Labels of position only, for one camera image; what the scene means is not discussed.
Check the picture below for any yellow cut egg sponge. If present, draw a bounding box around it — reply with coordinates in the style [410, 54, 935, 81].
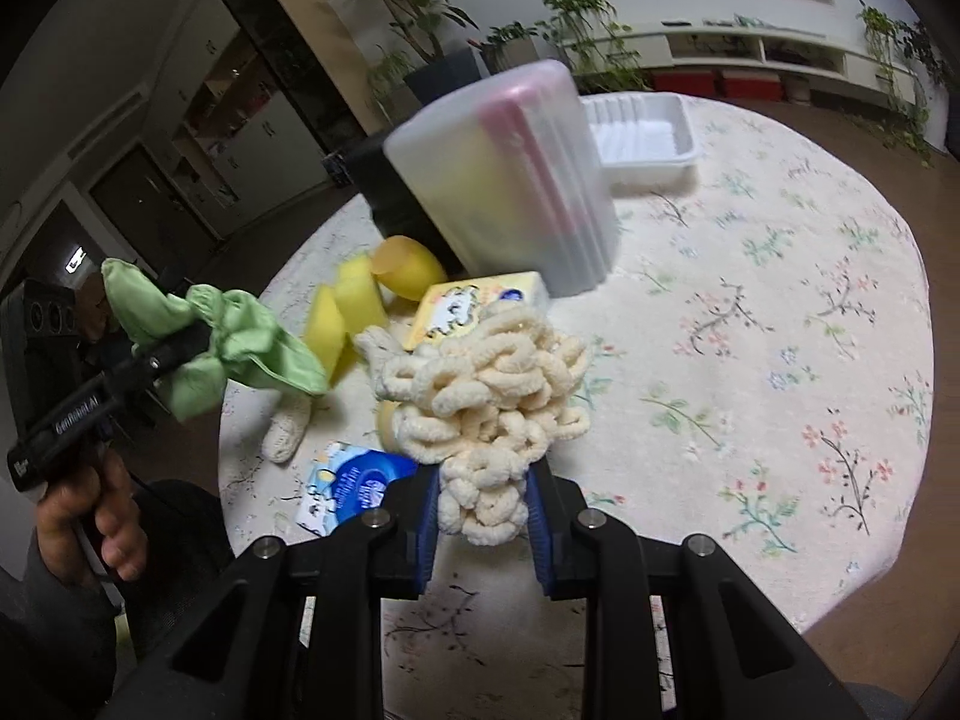
[371, 236, 448, 302]

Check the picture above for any yellow rectangular sponge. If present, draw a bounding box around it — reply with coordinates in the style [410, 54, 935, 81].
[302, 284, 348, 380]
[334, 254, 389, 337]

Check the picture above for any floral tablecloth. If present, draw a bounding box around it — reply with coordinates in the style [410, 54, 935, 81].
[218, 99, 934, 718]

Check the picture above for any white tv console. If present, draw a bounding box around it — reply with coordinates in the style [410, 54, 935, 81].
[598, 19, 925, 107]

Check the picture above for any green satin cloth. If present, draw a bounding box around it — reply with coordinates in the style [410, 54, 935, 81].
[101, 259, 329, 422]

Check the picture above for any translucent plastic storage box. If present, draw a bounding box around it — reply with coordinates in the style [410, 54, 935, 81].
[384, 60, 619, 298]

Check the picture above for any blue tissue pack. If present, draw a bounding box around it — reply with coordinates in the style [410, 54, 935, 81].
[296, 442, 416, 536]

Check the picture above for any white plastic tray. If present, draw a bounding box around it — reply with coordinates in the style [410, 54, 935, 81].
[581, 93, 701, 192]

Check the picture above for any tan gourd-shaped sponge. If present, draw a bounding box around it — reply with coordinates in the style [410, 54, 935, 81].
[376, 400, 398, 454]

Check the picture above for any cream chenille loop cloth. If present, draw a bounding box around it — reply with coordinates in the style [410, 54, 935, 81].
[355, 302, 590, 548]

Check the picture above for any cream knitted pad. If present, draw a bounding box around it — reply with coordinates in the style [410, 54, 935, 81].
[260, 394, 313, 465]

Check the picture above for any yellow tissue pack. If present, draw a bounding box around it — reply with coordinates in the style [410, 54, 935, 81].
[404, 271, 550, 351]

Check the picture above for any dark square planter plant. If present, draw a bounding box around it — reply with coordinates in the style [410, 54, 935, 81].
[377, 0, 482, 106]

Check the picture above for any wooden cabinet shelving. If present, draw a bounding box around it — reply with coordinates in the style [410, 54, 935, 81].
[88, 0, 370, 271]

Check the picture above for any black cylinder container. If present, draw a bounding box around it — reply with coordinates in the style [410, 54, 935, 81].
[343, 130, 464, 277]

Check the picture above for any left hand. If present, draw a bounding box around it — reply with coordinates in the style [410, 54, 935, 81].
[36, 447, 146, 587]

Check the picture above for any trailing vine plant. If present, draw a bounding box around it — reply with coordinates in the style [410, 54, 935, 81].
[537, 0, 647, 94]

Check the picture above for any white ribbed planter plant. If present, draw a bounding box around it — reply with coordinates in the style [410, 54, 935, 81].
[478, 21, 539, 75]

